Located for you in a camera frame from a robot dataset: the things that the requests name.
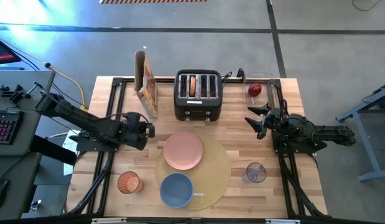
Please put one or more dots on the grey metal table stand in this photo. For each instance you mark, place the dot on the grey metal table stand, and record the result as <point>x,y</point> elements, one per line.
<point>368,146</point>

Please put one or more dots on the black backlit keyboard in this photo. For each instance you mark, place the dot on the black backlit keyboard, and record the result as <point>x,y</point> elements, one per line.
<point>5,126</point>

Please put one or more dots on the clear plastic container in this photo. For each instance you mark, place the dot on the clear plastic container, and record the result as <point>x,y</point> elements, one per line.
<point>265,84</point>

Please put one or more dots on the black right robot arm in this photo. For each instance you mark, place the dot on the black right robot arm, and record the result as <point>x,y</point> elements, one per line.
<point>332,133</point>

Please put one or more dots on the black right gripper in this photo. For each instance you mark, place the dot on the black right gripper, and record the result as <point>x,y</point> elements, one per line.
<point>274,119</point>

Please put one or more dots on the white paper sheet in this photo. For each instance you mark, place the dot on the white paper sheet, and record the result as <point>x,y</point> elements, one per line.
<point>69,143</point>

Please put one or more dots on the black desk clamp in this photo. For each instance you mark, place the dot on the black desk clamp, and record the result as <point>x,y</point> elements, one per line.
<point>18,95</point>

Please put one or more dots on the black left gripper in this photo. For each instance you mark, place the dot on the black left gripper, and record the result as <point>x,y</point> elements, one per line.
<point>134,124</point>

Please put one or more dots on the grey desk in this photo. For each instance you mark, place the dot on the grey desk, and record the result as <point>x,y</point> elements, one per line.
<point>24,146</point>

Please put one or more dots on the black aluminium table frame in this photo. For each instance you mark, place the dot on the black aluminium table frame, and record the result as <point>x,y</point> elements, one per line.
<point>117,93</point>

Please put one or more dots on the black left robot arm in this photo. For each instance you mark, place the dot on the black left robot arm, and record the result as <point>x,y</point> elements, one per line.
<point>86,119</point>

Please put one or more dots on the red apple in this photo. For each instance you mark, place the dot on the red apple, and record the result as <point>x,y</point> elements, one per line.
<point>254,89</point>

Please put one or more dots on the purple translucent cup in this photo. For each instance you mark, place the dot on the purple translucent cup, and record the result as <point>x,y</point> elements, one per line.
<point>256,172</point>

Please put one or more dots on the yellow cereal box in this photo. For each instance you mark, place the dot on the yellow cereal box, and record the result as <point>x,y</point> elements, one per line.
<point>148,90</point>

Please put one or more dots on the black four-slot toaster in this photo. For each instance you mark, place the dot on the black four-slot toaster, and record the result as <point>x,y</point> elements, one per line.
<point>198,107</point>

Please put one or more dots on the round woven straw placemat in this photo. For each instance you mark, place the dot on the round woven straw placemat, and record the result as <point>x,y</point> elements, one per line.
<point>214,174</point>

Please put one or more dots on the pink plate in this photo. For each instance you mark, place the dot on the pink plate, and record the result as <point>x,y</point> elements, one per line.
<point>183,151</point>

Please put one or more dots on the blue bowl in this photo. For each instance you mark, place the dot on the blue bowl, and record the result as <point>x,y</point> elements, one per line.
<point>176,190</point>

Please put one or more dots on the silver metal bracket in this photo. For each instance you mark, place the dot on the silver metal bracket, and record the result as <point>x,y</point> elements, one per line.
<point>109,220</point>
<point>282,221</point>

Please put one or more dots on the orange translucent cup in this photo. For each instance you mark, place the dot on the orange translucent cup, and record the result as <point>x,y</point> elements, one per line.
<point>129,183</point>

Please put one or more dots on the computer monitor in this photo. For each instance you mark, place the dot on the computer monitor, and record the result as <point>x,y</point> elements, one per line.
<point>2,51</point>

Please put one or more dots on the toasted bagel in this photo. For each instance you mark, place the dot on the toasted bagel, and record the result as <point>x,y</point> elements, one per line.
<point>192,86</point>

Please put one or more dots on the white printed label tape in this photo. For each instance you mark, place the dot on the white printed label tape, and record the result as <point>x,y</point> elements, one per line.
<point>197,194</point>

